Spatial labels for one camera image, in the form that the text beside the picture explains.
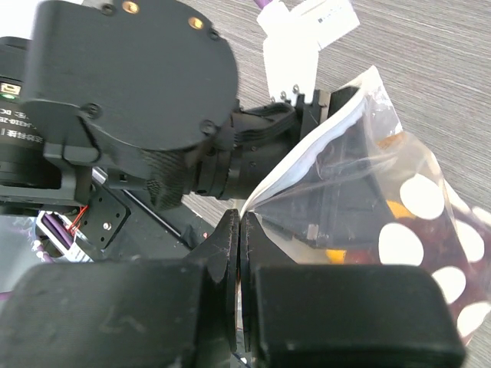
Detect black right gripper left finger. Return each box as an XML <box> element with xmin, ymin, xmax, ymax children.
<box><xmin>1</xmin><ymin>209</ymin><xmax>239</xmax><ymax>367</ymax></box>

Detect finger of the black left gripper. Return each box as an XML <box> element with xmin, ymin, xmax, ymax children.
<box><xmin>260</xmin><ymin>87</ymin><xmax>394</xmax><ymax>249</ymax></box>

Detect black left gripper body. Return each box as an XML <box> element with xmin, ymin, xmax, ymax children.
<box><xmin>187</xmin><ymin>103</ymin><xmax>329</xmax><ymax>200</ymax></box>

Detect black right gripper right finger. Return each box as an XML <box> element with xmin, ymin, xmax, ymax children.
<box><xmin>239</xmin><ymin>213</ymin><xmax>466</xmax><ymax>367</ymax></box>

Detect clear zip top bag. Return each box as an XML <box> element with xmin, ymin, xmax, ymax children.
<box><xmin>242</xmin><ymin>67</ymin><xmax>490</xmax><ymax>343</ymax></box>

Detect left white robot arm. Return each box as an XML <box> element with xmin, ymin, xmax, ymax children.
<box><xmin>1</xmin><ymin>1</ymin><xmax>331</xmax><ymax>249</ymax></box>

